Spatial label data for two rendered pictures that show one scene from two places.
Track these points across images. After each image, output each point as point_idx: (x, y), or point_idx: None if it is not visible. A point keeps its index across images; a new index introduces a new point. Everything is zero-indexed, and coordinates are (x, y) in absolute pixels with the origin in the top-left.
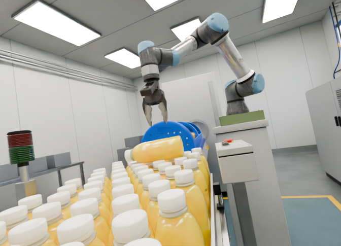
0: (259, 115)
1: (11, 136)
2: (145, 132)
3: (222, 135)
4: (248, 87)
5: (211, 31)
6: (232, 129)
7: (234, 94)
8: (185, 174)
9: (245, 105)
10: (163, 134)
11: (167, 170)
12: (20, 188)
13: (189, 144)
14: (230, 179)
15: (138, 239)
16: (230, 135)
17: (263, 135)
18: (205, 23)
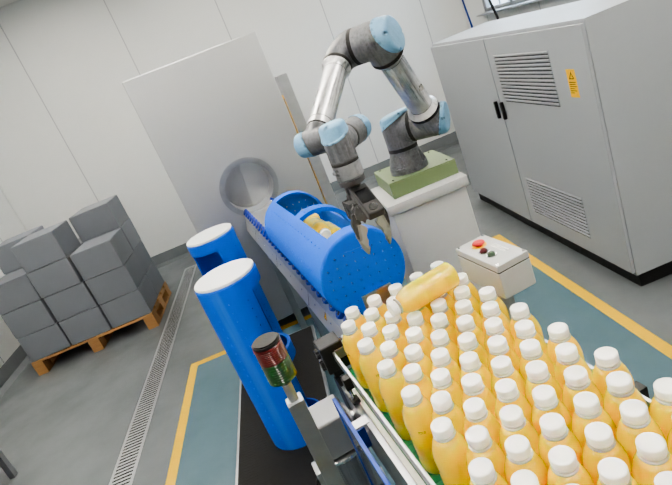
0: (450, 169)
1: (273, 350)
2: (325, 258)
3: (404, 215)
4: (432, 128)
5: (382, 52)
6: (418, 201)
7: (404, 138)
8: (526, 308)
9: (422, 153)
10: (354, 253)
11: (491, 310)
12: (299, 409)
13: (397, 254)
14: (512, 292)
15: (596, 350)
16: (415, 211)
17: (463, 200)
18: (369, 37)
